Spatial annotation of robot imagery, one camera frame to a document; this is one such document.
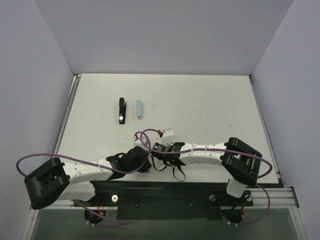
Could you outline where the small white staple tray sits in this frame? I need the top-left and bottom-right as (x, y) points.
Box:
(154, 160), (164, 169)

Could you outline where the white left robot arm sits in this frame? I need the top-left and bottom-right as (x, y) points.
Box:
(24, 146), (151, 210)

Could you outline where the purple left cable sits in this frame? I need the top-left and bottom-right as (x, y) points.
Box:
(16, 132), (151, 176)

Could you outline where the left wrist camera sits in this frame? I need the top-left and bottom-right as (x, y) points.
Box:
(133, 132), (149, 151)

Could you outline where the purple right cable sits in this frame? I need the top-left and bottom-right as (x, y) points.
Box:
(139, 128), (273, 178)

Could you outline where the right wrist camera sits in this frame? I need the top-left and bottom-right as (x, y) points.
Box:
(158, 128), (176, 146)

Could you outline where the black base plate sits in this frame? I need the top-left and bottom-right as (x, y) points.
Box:
(74, 180), (253, 221)

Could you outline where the purple cable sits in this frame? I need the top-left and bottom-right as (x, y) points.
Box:
(16, 132), (151, 176)
(139, 128), (273, 178)

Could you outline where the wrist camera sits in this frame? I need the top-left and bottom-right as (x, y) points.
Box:
(158, 128), (176, 146)
(133, 132), (149, 151)

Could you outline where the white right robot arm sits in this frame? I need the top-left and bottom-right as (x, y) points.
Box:
(151, 137), (262, 205)

